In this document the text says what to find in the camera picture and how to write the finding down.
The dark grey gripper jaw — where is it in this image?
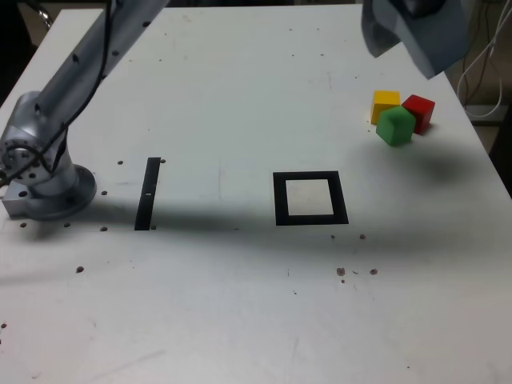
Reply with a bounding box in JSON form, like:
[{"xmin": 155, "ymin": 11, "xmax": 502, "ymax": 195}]
[{"xmin": 361, "ymin": 0, "xmax": 410, "ymax": 59}]

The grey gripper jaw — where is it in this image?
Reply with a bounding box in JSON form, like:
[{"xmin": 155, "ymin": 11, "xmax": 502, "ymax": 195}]
[{"xmin": 399, "ymin": 0, "xmax": 470, "ymax": 80}]

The red cube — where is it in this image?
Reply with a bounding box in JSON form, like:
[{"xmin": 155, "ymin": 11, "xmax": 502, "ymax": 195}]
[{"xmin": 401, "ymin": 94, "xmax": 436, "ymax": 135}]

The yellow cube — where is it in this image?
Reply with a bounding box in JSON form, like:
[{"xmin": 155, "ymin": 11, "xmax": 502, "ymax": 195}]
[{"xmin": 370, "ymin": 90, "xmax": 402, "ymax": 125}]

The green cube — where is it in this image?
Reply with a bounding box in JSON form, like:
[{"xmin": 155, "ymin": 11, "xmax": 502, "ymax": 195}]
[{"xmin": 375, "ymin": 106, "xmax": 417, "ymax": 148}]

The black tape square outline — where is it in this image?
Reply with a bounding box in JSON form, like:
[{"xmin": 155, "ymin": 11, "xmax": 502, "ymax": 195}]
[{"xmin": 272, "ymin": 170, "xmax": 350, "ymax": 227}]

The grey flat box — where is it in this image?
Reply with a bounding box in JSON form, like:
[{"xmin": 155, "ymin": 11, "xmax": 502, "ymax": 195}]
[{"xmin": 466, "ymin": 104, "xmax": 512, "ymax": 126}]

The black tape strip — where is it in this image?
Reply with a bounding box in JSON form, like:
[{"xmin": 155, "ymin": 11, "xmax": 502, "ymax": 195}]
[{"xmin": 134, "ymin": 157, "xmax": 162, "ymax": 232}]

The white cable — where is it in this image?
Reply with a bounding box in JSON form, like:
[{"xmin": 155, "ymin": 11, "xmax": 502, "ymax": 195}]
[{"xmin": 457, "ymin": 0, "xmax": 512, "ymax": 119}]

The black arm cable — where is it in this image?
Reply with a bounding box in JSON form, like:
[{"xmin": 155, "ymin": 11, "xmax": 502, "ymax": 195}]
[{"xmin": 0, "ymin": 0, "xmax": 115, "ymax": 189}]

